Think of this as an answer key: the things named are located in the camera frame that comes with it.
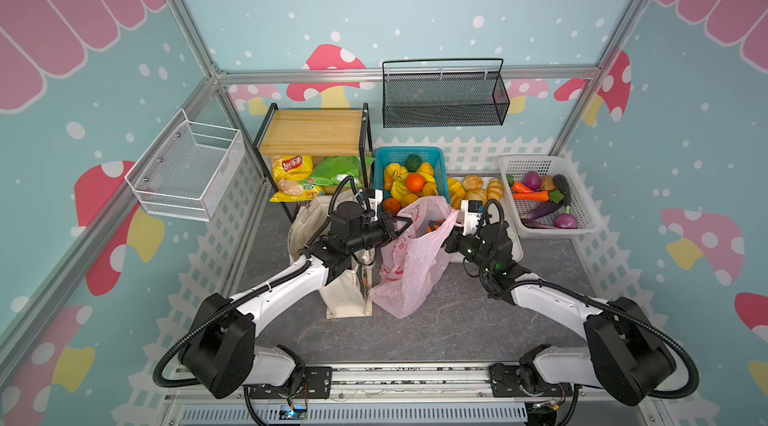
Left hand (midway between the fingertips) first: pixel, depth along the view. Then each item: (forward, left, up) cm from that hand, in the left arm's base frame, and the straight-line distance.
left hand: (413, 227), depth 76 cm
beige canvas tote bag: (-13, +16, -13) cm, 24 cm away
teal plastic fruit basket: (+42, +10, -15) cm, 46 cm away
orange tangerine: (+22, +6, -18) cm, 29 cm away
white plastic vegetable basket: (+28, -57, -16) cm, 66 cm away
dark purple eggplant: (+23, -47, -21) cm, 57 cm away
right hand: (+4, -6, -4) cm, 8 cm away
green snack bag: (+19, +24, +1) cm, 30 cm away
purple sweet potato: (+15, -42, -19) cm, 48 cm away
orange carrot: (+30, -42, -20) cm, 55 cm away
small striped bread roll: (+32, -33, -21) cm, 50 cm away
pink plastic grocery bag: (-11, 0, +1) cm, 11 cm away
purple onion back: (+35, -46, -18) cm, 60 cm away
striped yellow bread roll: (+31, -18, -21) cm, 42 cm away
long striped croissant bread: (+29, -25, -20) cm, 43 cm away
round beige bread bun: (+35, -24, -19) cm, 46 cm away
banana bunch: (+31, +5, -15) cm, 35 cm away
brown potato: (+33, -51, -18) cm, 64 cm away
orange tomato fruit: (+30, -2, -15) cm, 33 cm away
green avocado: (+41, -1, -15) cm, 44 cm away
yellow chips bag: (+21, +38, -2) cm, 44 cm away
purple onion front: (+17, -53, -19) cm, 58 cm away
